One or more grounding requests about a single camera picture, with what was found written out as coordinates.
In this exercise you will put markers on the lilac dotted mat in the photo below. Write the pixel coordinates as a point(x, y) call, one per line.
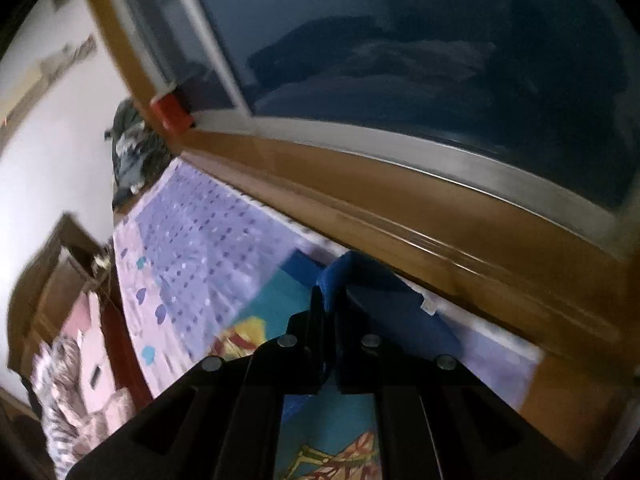
point(200, 235)

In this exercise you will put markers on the window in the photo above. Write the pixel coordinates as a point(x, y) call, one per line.
point(400, 60)

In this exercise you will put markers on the colourful patterned blue cloth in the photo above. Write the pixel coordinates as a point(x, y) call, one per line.
point(390, 320)

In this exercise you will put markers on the red box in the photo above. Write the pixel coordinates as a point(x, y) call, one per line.
point(170, 110)

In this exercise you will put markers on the wooden furniture piece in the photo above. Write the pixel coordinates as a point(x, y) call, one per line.
point(55, 270)

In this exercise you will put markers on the dark grey garment pile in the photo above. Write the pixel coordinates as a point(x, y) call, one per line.
point(132, 150)

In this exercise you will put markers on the pink striped bedding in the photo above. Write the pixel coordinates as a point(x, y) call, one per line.
point(75, 395)

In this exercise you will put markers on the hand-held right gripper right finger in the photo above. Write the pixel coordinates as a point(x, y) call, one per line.
point(350, 355)

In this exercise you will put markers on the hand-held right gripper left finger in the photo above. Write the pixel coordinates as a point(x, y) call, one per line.
point(315, 345)

